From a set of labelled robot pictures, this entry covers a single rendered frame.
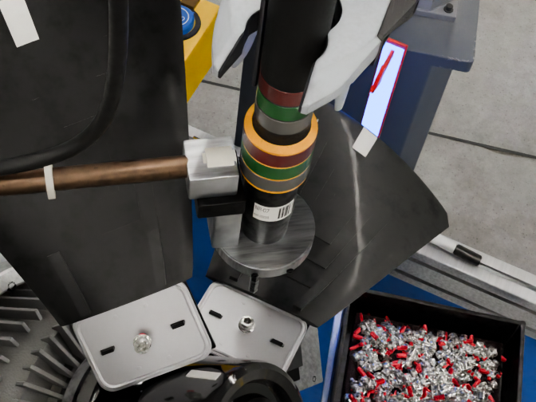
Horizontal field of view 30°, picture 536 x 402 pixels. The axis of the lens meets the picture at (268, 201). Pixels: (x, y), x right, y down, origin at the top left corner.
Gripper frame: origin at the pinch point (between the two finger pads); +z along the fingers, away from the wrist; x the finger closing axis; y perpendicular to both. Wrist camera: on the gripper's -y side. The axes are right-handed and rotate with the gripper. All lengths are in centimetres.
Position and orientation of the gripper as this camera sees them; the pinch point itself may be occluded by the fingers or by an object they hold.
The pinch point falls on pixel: (271, 64)
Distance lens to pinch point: 50.1
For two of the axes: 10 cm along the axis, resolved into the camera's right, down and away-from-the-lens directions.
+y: -0.9, 5.3, 8.4
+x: -9.0, -4.0, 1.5
